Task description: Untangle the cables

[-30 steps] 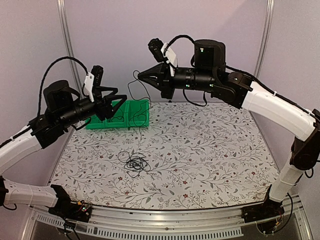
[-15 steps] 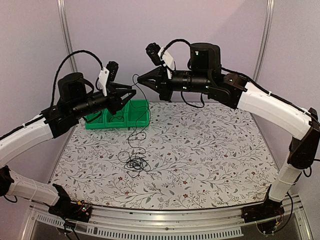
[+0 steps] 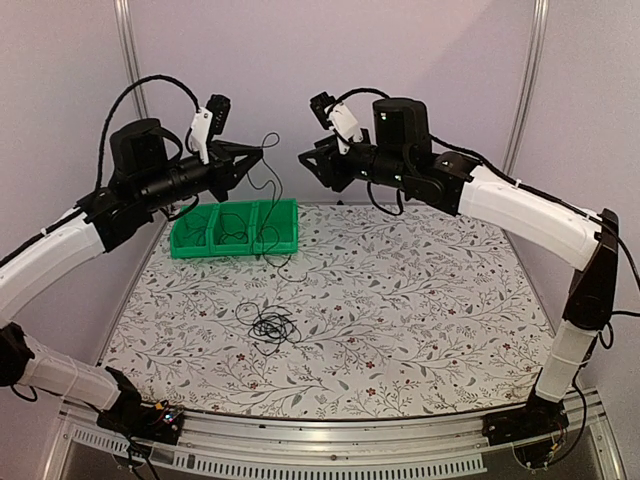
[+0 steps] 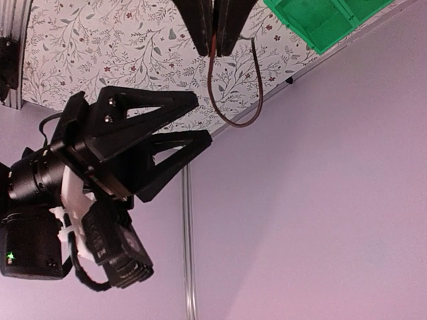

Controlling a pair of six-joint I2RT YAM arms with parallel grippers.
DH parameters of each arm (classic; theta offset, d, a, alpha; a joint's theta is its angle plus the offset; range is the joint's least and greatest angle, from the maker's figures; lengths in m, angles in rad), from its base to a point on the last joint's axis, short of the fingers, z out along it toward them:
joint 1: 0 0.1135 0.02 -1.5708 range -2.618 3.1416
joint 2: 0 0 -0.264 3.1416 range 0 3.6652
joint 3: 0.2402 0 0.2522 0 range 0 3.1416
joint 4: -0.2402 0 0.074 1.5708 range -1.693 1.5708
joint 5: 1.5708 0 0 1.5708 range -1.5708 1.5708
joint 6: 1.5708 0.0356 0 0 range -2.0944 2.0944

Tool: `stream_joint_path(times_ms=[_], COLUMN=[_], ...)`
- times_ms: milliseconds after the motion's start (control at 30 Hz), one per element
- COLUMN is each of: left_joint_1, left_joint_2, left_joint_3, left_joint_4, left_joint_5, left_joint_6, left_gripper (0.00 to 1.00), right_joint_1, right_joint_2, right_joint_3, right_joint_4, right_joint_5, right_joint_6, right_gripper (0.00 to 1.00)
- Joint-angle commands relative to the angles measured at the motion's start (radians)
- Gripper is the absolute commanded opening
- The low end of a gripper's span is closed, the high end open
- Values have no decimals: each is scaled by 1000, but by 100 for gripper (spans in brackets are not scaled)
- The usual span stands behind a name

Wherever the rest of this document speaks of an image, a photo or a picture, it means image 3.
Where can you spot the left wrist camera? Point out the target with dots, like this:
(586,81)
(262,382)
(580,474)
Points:
(208,122)

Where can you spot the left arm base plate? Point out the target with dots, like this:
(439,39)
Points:
(160,422)

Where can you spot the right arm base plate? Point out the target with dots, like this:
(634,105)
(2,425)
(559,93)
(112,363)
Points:
(537,433)

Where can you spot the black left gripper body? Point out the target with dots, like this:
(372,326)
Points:
(162,186)

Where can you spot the green bin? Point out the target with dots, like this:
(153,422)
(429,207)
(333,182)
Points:
(190,235)
(233,231)
(276,227)

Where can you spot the aluminium back right post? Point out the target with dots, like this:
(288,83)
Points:
(532,64)

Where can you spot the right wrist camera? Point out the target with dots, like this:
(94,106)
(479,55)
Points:
(319,105)

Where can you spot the aluminium back left post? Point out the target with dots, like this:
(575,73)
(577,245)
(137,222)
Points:
(129,52)

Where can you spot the green bin left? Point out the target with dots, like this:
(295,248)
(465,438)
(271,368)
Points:
(190,235)

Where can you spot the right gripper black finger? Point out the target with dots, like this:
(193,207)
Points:
(319,165)
(328,145)

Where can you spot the green bin middle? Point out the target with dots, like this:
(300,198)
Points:
(233,231)

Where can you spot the aluminium post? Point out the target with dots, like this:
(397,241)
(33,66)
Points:
(129,52)
(532,64)

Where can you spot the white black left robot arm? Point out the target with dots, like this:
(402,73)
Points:
(97,224)

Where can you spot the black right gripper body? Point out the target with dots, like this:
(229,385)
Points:
(387,165)

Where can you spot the aluminium front frame rail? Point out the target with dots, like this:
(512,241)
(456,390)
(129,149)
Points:
(220,446)

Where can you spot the green bin right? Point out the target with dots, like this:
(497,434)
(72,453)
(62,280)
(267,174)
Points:
(276,227)

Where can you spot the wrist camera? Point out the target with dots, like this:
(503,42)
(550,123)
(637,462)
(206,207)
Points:
(208,122)
(319,105)

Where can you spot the floral patterned table mat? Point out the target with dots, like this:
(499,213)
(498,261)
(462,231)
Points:
(373,317)

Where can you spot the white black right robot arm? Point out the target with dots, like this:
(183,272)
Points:
(461,182)

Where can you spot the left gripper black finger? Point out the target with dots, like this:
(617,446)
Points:
(232,148)
(243,166)

